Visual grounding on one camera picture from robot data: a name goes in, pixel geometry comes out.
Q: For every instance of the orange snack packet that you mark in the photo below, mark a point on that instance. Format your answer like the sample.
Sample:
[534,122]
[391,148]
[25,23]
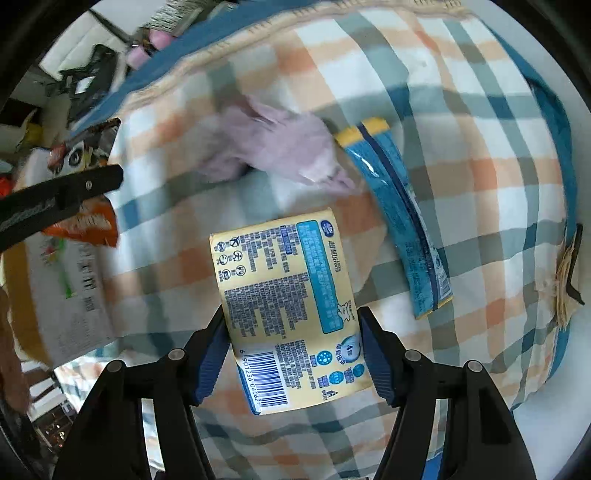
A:
[90,221]

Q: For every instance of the pink slippers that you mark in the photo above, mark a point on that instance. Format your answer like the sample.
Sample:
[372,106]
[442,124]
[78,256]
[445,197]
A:
[152,44]

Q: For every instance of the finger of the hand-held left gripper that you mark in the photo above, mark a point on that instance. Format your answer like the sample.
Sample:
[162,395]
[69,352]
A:
[69,189]

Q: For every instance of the blue and yellow tissue pack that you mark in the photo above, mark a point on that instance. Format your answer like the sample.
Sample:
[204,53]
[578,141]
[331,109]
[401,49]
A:
[399,217]

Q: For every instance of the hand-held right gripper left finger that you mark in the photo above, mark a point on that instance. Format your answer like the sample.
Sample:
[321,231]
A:
[213,355]

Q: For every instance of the blue mattress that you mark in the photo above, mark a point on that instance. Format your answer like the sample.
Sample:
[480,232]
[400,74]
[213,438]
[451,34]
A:
[547,152]

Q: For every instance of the pink cloth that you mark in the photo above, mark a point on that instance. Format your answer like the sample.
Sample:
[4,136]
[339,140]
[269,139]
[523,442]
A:
[281,147]

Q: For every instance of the white and orange plastic bag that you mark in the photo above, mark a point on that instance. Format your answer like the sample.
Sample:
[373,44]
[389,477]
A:
[51,281]

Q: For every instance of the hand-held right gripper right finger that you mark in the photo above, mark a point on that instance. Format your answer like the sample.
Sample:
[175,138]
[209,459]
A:
[377,357]

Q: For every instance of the plaid blanket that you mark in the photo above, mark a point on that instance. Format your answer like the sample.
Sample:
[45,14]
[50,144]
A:
[351,194]

